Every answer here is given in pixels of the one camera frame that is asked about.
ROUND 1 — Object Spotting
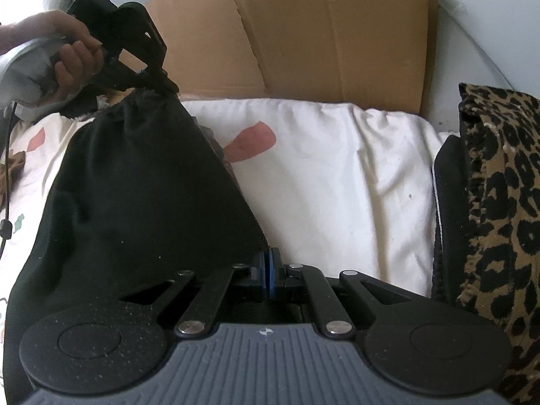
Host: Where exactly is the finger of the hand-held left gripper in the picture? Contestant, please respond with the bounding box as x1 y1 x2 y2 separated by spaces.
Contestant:
90 57 180 97

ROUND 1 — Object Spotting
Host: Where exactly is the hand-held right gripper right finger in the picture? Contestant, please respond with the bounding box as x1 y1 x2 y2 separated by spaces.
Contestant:
271 249 412 338

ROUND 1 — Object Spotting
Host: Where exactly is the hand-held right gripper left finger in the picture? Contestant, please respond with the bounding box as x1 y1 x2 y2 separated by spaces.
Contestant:
120 250 271 338

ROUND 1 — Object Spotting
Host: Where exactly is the black garment with patterned lining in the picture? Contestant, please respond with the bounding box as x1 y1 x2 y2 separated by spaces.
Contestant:
0 86 271 405

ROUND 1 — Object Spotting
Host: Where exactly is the person's left forearm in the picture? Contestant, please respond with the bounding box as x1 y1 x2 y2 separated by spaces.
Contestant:
0 23 18 56

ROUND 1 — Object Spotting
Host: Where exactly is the person's left hand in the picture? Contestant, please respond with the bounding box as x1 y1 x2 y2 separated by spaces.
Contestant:
12 9 103 104

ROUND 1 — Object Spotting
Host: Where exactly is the dark cloth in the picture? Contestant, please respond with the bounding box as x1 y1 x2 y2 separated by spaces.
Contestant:
59 90 110 119

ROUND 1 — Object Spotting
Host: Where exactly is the bear printed white blanket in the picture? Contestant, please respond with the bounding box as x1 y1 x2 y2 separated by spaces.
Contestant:
0 99 454 300

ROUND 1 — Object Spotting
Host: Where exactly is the brown garment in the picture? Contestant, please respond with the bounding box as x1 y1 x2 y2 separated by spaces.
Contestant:
0 152 26 190

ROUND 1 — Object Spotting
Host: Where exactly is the flat cardboard sheet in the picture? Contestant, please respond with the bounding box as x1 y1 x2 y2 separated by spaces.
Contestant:
139 0 439 116

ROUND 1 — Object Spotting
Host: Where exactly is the leopard print garment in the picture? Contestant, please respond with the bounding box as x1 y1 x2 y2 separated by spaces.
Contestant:
458 82 540 405

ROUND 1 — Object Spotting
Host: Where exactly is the white cabinet panel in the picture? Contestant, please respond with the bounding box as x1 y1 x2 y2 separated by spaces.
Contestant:
422 0 540 140

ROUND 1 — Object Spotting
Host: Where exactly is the black cable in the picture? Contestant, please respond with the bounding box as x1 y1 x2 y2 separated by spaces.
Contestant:
0 100 18 262

